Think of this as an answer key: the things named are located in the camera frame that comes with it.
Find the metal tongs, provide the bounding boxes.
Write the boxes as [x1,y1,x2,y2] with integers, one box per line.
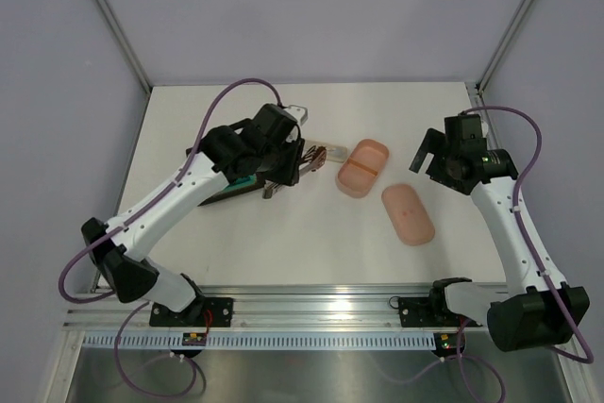
[261,151,311,200]

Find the brown sea cucumber toy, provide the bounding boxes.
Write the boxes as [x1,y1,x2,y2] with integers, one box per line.
[303,145,327,172]

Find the pink lunch box base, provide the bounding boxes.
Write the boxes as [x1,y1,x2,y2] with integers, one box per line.
[335,139,390,198]

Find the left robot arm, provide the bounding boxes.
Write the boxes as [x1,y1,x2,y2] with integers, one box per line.
[82,104,308,326]

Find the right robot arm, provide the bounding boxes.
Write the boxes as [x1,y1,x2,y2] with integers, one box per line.
[410,109,590,352]

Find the pink lunch box lid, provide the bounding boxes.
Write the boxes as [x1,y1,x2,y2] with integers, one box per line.
[381,184,435,246]

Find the black teal food tray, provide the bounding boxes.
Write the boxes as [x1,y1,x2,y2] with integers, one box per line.
[199,151,265,207]

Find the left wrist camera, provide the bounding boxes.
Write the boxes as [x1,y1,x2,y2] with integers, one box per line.
[284,105,309,126]

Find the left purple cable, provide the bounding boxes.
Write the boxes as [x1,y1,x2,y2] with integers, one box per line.
[57,76,289,399]

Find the right frame post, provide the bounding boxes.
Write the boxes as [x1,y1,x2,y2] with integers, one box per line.
[475,0,538,97]

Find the frame post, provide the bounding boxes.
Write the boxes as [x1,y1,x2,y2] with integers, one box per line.
[92,0,153,98]
[475,0,538,97]

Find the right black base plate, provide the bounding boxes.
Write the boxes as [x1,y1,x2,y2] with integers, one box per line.
[388,295,462,328]

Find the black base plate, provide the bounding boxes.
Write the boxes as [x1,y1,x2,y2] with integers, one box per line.
[388,295,462,328]
[149,296,234,327]

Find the aluminium mounting rail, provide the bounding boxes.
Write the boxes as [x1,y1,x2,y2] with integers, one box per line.
[60,283,432,331]

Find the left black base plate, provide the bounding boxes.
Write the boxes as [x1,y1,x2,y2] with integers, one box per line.
[149,296,234,327]

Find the left frame post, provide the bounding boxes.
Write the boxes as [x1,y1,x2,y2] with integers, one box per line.
[92,0,153,98]

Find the white slotted cable duct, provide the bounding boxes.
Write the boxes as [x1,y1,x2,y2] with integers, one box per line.
[83,331,436,351]

